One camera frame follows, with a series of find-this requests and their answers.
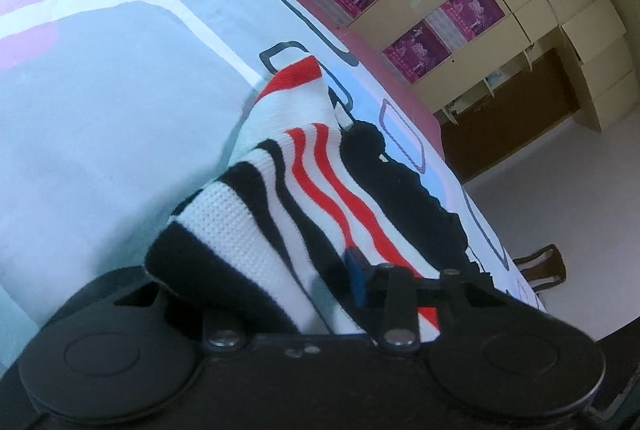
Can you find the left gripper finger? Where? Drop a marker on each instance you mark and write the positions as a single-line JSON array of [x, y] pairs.
[[390, 291]]

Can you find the striped knit sweater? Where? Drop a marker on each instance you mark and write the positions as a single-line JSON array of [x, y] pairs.
[[262, 247]]

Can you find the wooden chair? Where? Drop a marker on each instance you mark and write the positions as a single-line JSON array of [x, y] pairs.
[[544, 269]]

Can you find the dark brown door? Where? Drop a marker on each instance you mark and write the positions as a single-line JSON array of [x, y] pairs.
[[527, 106]]

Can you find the white patterned duvet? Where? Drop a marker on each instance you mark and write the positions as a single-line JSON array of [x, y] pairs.
[[113, 112]]

